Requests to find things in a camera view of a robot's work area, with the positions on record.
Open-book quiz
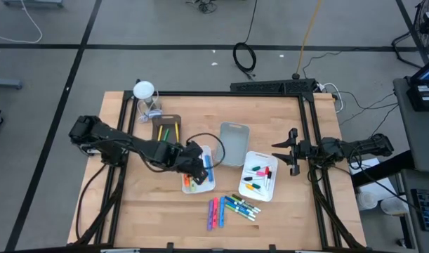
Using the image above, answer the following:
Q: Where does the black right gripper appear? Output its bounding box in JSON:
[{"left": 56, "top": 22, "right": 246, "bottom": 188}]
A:
[{"left": 272, "top": 127, "right": 320, "bottom": 177}]

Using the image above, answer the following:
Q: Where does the blue highlighter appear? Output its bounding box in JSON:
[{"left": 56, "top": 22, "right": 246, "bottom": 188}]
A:
[
  {"left": 204, "top": 154, "right": 214, "bottom": 183},
  {"left": 218, "top": 195, "right": 225, "bottom": 228}
]

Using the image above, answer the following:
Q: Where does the white plastic bin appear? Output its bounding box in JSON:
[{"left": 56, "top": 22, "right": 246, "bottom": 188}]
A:
[
  {"left": 180, "top": 144, "right": 217, "bottom": 195},
  {"left": 237, "top": 150, "right": 279, "bottom": 202}
]

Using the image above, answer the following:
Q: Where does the orange mini marker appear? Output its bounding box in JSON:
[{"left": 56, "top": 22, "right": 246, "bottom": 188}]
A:
[{"left": 244, "top": 184, "right": 265, "bottom": 195}]

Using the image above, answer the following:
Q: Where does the blue dry-erase marker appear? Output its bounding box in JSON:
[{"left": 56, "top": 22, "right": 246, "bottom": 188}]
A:
[
  {"left": 225, "top": 202, "right": 257, "bottom": 218},
  {"left": 224, "top": 195, "right": 252, "bottom": 214}
]

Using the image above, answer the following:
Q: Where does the pink highlighter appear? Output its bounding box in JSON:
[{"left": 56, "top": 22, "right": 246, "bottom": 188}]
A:
[{"left": 211, "top": 197, "right": 219, "bottom": 229}]

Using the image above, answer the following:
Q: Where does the purple highlighter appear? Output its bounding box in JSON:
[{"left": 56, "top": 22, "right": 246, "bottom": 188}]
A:
[{"left": 206, "top": 199, "right": 214, "bottom": 232}]

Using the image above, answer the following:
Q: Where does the light green dry-erase marker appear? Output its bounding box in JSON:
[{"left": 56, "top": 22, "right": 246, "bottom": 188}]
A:
[{"left": 223, "top": 204, "right": 256, "bottom": 221}]

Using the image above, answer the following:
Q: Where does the brown translucent plastic bin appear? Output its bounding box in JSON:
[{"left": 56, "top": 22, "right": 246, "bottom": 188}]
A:
[{"left": 151, "top": 114, "right": 183, "bottom": 145}]

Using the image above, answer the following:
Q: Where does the grey plastic bin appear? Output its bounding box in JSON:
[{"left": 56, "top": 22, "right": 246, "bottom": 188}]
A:
[{"left": 213, "top": 122, "right": 251, "bottom": 168}]

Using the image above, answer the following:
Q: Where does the white-lidded clear container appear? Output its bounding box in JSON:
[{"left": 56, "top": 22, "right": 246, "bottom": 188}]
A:
[{"left": 132, "top": 80, "right": 163, "bottom": 112}]

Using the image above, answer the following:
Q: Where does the clear plastic cup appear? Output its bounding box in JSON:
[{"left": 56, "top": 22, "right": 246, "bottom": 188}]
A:
[
  {"left": 355, "top": 190, "right": 378, "bottom": 212},
  {"left": 380, "top": 195, "right": 409, "bottom": 216}
]

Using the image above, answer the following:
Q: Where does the white paper sheet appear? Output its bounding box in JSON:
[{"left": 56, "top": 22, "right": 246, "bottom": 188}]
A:
[{"left": 348, "top": 157, "right": 389, "bottom": 202}]

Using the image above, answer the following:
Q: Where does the black desk beam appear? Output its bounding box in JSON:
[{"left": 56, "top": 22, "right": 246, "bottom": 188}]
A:
[{"left": 350, "top": 150, "right": 415, "bottom": 189}]

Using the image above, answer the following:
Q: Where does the grey desk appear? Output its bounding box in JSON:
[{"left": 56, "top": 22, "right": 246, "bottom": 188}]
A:
[
  {"left": 400, "top": 168, "right": 429, "bottom": 253},
  {"left": 392, "top": 77, "right": 429, "bottom": 173}
]

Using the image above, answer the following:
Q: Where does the black device box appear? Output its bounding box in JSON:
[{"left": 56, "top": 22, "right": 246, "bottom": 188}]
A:
[{"left": 406, "top": 82, "right": 429, "bottom": 112}]

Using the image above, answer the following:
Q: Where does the black keyboard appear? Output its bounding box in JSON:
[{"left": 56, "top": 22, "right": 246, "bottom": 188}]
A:
[{"left": 410, "top": 188, "right": 429, "bottom": 233}]

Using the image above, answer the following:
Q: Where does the black floor fan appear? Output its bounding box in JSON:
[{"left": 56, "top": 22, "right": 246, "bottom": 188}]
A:
[{"left": 391, "top": 0, "right": 429, "bottom": 70}]

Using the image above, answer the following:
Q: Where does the grey metal bar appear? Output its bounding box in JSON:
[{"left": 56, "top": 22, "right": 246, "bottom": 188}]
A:
[{"left": 0, "top": 77, "right": 24, "bottom": 90}]

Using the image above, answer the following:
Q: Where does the grey cart base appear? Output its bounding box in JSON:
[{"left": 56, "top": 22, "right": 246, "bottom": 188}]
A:
[{"left": 1, "top": 0, "right": 65, "bottom": 8}]

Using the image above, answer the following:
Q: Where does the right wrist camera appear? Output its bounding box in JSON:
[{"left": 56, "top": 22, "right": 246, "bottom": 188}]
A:
[{"left": 299, "top": 141, "right": 312, "bottom": 161}]

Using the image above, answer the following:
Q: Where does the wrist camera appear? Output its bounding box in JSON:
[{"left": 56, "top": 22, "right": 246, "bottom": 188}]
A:
[
  {"left": 194, "top": 171, "right": 209, "bottom": 186},
  {"left": 299, "top": 141, "right": 312, "bottom": 161}
]

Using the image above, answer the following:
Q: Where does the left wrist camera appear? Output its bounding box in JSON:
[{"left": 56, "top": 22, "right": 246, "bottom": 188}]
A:
[{"left": 194, "top": 171, "right": 209, "bottom": 186}]

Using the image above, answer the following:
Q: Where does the white coiled cable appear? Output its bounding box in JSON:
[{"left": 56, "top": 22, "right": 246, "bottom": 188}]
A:
[{"left": 137, "top": 105, "right": 164, "bottom": 124}]

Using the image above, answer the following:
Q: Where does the white power cable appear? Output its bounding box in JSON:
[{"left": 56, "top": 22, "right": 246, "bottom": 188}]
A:
[{"left": 319, "top": 82, "right": 345, "bottom": 114}]

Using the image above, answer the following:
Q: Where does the black aluminium table frame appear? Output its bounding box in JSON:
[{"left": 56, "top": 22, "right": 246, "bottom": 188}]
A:
[{"left": 72, "top": 89, "right": 368, "bottom": 253}]

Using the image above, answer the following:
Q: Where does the black hanging cable with coil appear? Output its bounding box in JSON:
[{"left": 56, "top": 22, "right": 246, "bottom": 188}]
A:
[{"left": 232, "top": 0, "right": 259, "bottom": 79}]

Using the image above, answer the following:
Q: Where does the yellow hanging cable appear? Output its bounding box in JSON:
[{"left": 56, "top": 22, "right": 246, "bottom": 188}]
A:
[{"left": 291, "top": 0, "right": 323, "bottom": 80}]

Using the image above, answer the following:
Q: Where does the black cable bundle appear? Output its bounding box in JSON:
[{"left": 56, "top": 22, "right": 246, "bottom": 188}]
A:
[{"left": 185, "top": 0, "right": 218, "bottom": 15}]

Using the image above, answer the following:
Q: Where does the white floor cable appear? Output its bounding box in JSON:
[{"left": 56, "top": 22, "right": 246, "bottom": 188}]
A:
[{"left": 0, "top": 0, "right": 44, "bottom": 44}]

